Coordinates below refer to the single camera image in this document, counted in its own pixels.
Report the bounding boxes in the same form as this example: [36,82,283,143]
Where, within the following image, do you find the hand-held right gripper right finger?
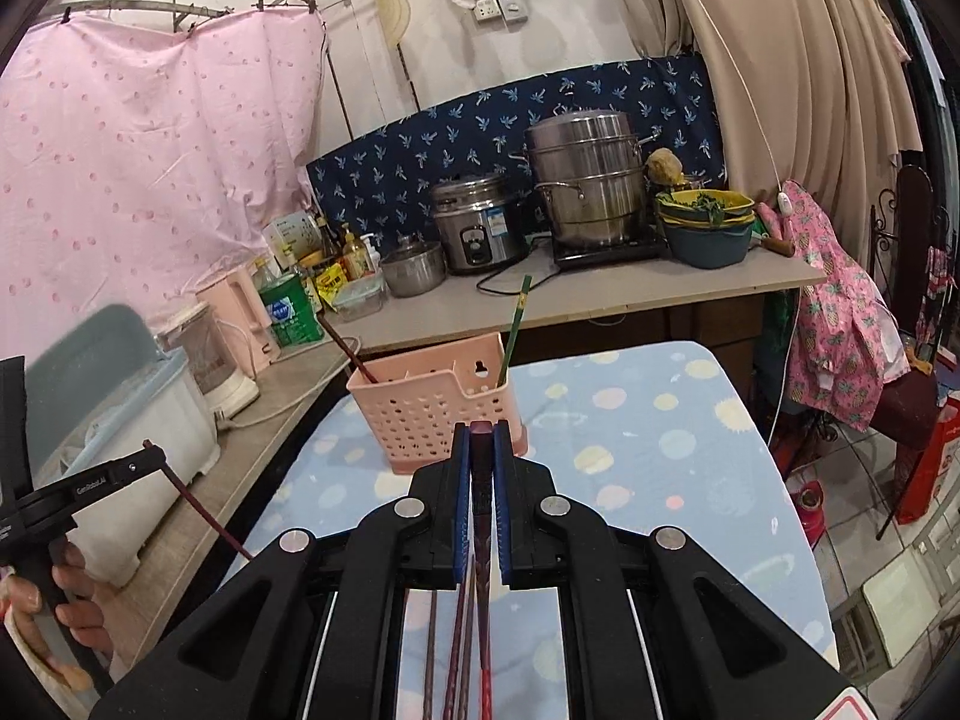
[491,422,857,720]

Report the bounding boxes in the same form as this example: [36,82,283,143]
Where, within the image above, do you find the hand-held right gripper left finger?
[90,422,473,720]

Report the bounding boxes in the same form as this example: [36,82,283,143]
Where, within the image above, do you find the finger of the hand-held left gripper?
[112,442,169,487]

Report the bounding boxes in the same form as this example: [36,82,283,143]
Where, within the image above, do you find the pink plastic utensil basket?
[346,331,528,475]

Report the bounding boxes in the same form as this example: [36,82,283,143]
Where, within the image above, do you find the person's left hand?
[0,540,115,695]

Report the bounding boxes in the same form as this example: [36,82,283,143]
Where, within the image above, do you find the white blender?
[152,304,261,422]

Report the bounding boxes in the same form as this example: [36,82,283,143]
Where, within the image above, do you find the brown chopstick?
[421,589,440,720]

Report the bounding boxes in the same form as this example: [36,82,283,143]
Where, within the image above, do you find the blue dotted tablecloth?
[225,340,837,720]

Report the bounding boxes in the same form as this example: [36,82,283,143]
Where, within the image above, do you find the pink electric kettle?
[196,266,283,381]

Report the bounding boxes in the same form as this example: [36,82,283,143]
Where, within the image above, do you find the green chopstick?
[496,275,535,385]

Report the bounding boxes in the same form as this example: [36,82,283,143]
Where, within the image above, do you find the green detergent bottle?
[253,259,326,350]

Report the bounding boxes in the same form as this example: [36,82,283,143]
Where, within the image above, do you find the glass food container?
[330,270,388,321]

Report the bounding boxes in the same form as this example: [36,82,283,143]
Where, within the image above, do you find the small steel pot with lid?
[379,235,449,298]

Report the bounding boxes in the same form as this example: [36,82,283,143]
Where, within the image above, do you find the yellow seasoning packet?
[315,271,348,313]

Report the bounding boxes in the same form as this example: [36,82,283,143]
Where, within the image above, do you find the white carton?
[262,211,323,269]

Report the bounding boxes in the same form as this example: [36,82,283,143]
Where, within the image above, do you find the yellow oil bottle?
[340,223,376,280]

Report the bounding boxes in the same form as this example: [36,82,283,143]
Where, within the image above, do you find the black induction cooktop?
[553,229,670,272]

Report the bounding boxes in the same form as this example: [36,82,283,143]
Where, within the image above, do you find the steel rice cooker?
[430,174,529,275]

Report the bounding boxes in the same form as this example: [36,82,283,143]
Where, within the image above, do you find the pink dotted curtain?
[0,7,332,398]

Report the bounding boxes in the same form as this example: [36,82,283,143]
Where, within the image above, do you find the blue bowl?
[662,221,756,271]

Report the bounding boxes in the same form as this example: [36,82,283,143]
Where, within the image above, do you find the steel steamer pot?
[521,111,662,251]

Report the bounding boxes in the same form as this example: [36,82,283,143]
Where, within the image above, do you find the yellow bowl with greens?
[655,189,756,226]

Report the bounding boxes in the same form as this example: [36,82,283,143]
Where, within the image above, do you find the navy leaf print cloth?
[306,56,727,241]

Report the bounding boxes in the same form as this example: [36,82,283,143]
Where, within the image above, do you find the tan lumpy root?
[645,148,685,188]

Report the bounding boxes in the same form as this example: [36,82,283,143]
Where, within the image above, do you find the pink pineapple print garment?
[756,178,914,434]

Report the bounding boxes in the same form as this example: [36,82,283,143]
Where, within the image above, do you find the red box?
[895,394,960,527]

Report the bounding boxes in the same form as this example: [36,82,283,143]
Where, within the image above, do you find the dark wooden chair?
[868,163,942,470]

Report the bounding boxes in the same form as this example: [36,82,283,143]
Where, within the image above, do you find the beige curtain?
[600,0,925,200]

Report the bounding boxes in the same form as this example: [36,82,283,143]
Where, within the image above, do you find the hanging clothes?
[844,0,950,136]

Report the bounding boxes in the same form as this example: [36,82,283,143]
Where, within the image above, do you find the white power cable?
[216,341,362,430]

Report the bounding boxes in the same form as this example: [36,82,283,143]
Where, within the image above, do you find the black power cord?
[476,264,565,299]

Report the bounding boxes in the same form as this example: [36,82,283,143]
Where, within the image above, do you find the white pull cord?
[658,0,797,235]

